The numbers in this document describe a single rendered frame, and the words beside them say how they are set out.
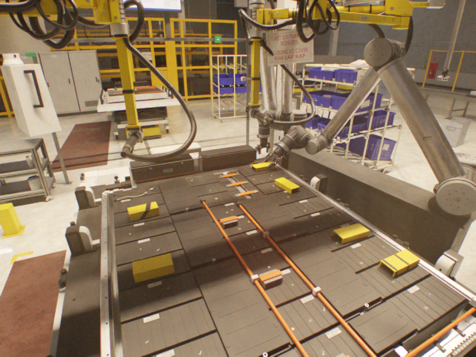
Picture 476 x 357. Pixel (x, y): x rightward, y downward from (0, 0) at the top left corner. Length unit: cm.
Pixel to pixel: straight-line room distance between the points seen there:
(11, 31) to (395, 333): 179
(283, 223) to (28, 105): 326
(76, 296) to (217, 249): 62
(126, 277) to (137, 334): 27
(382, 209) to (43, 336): 263
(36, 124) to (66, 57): 653
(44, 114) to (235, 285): 334
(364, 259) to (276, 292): 43
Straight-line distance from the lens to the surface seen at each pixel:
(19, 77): 386
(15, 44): 148
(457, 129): 738
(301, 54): 209
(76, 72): 1029
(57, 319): 137
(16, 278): 315
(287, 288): 107
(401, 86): 167
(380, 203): 222
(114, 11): 161
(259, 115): 205
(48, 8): 136
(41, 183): 428
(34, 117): 391
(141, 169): 189
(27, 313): 276
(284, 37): 212
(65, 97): 1041
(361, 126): 433
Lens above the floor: 179
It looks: 25 degrees down
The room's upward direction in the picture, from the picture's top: straight up
